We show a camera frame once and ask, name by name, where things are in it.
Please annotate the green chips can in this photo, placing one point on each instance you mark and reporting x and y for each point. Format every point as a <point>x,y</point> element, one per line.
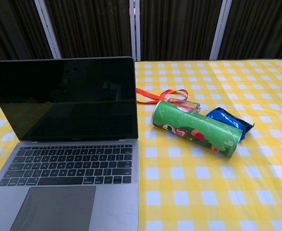
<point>194,127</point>

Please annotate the grey laptop computer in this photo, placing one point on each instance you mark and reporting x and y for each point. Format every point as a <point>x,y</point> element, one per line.
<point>66,168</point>

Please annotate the dark partition screen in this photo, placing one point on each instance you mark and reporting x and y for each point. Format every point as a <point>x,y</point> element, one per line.
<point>179,29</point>

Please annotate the white partition post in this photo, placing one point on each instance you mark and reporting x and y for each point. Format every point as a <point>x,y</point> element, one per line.
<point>48,27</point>
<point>219,29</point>
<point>135,29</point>

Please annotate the yellow checkered tablecloth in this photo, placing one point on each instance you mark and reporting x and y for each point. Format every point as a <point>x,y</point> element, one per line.
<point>215,180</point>

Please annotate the clear badge holder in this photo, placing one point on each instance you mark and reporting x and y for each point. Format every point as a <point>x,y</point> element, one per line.
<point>186,105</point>

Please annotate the blue snack packet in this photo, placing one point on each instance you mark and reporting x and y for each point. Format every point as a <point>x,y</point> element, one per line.
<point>227,120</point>

